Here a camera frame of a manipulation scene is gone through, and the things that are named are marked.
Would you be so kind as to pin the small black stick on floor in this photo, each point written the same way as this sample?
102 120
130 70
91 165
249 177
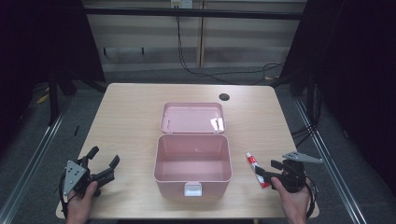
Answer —
76 130

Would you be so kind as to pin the metal floor rail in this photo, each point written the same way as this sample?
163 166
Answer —
34 161
330 161

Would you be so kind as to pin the person's left hand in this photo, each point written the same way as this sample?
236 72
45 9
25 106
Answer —
81 201

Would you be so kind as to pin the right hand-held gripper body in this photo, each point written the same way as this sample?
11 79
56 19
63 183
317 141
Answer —
292 177

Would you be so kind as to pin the pink storage box with lid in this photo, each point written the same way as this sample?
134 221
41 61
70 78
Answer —
193 165

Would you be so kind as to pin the yellow scrap on floor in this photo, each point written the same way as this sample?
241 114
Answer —
42 99

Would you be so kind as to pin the person's right hand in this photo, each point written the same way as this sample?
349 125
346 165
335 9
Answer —
292 201

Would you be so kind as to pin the black curtain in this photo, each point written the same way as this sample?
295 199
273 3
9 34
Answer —
358 77
37 46

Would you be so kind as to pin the white wall power outlet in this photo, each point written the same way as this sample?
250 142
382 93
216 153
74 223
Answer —
181 3

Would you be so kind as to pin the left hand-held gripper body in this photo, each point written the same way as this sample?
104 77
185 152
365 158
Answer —
74 176

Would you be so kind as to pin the red and white tube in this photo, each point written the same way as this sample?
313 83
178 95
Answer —
254 162

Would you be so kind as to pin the black horizontal frame bar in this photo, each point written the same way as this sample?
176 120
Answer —
193 13

